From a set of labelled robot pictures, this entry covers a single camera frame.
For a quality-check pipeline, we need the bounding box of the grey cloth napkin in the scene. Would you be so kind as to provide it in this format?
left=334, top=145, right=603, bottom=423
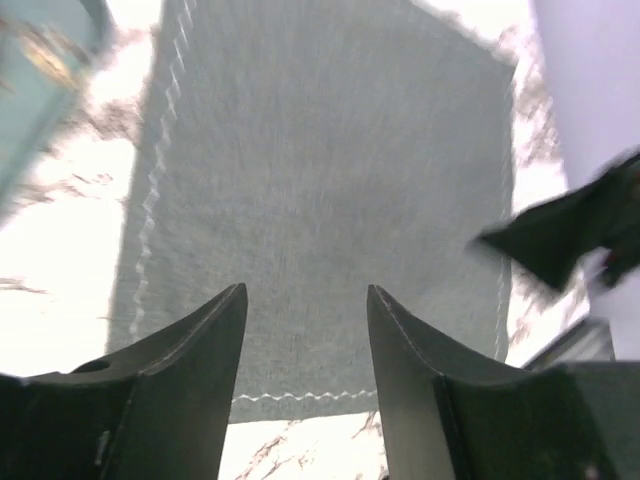
left=108, top=0, right=513, bottom=422

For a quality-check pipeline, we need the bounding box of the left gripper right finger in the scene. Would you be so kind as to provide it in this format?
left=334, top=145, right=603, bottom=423
left=367, top=285, right=639, bottom=480

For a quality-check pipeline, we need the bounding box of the floral rectangular serving tray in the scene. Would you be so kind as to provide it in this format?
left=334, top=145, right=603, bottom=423
left=1, top=1, right=114, bottom=201

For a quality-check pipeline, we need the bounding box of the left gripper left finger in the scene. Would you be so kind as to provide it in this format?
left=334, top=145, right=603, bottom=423
left=1, top=284, right=248, bottom=480

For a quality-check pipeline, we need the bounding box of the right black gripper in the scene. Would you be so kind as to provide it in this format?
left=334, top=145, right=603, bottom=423
left=470, top=152, right=639, bottom=291

